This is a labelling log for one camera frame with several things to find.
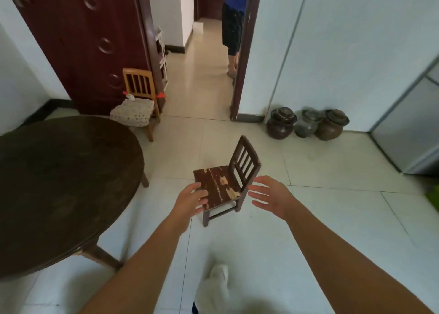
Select person's right hand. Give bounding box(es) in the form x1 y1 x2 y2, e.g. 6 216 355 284
248 175 296 220

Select person's left hand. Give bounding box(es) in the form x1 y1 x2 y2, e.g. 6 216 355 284
170 182 209 234

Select person's left forearm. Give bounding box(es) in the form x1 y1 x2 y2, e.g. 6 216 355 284
78 218 188 314

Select person's right forearm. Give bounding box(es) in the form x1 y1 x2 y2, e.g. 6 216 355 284
284 198 437 314

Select small dark wooden chair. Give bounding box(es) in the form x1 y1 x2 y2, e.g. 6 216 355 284
193 135 262 228

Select dark brown lidded clay jar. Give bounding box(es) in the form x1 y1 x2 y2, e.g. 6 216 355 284
266 107 297 140

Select grey lidded clay jar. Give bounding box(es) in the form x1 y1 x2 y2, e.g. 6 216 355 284
294 109 324 139

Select person's white trouser leg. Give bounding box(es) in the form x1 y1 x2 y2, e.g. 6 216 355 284
193 264 231 314

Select white crochet seat cushion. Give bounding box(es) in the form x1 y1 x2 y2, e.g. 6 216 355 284
110 99 155 128

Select light wooden chair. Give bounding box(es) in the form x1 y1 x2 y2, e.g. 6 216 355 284
122 68 162 142

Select round dark wooden table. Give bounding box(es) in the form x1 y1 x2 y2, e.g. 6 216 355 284
0 115 150 283

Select silver refrigerator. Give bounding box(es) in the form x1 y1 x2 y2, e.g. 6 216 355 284
369 54 439 178

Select green object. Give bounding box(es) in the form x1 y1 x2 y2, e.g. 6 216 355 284
425 186 439 206

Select dark red wooden door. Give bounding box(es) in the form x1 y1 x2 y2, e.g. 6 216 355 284
12 0 166 116

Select dark wooden door frame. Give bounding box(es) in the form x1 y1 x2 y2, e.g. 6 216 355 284
229 0 265 122

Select white wall pipe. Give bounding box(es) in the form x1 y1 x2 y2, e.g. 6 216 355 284
263 0 313 119

